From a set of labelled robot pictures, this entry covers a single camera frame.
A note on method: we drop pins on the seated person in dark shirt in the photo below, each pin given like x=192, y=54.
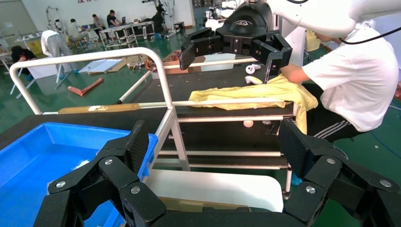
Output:
x=111, y=19

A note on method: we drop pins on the white tube handrail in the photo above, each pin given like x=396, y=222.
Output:
x=94, y=54

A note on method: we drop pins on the red angle bar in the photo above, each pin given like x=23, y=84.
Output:
x=84, y=89

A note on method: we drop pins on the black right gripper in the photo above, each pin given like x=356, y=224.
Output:
x=247, y=25

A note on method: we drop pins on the seated person in grey shirt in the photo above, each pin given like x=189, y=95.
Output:
x=98, y=22

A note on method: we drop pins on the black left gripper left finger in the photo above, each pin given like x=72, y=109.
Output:
x=137, y=147

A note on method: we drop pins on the crouching person in black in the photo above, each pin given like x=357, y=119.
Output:
x=22, y=55

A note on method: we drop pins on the yellow caution sign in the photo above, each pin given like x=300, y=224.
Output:
x=35, y=47

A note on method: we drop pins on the yellow cloth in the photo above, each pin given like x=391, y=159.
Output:
x=250, y=92

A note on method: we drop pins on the standing person in black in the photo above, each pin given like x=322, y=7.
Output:
x=158, y=22

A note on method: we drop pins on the flat cardboard sheet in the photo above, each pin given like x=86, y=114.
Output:
x=103, y=65

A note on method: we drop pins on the large blue plastic bin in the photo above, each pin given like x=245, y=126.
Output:
x=37, y=156

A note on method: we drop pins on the white desk row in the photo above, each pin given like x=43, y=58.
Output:
x=125, y=28

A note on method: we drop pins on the person in white t-shirt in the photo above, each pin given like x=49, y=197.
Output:
x=354, y=78

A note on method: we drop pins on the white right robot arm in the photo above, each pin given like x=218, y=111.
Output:
x=319, y=15

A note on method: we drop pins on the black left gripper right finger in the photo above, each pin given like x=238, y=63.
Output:
x=291, y=144

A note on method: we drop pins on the white humanoid robot on stand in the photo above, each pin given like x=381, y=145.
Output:
x=58, y=25

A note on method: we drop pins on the small white ball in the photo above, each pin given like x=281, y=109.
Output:
x=248, y=124

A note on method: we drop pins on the white VR controller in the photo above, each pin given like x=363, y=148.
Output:
x=252, y=80
x=250, y=69

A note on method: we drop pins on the long wooden edge strip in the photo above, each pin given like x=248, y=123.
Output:
x=119, y=107

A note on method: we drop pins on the seated person in light shirt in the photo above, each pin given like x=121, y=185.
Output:
x=75, y=29

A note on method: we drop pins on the bent-over person in white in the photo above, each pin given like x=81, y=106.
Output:
x=56, y=44

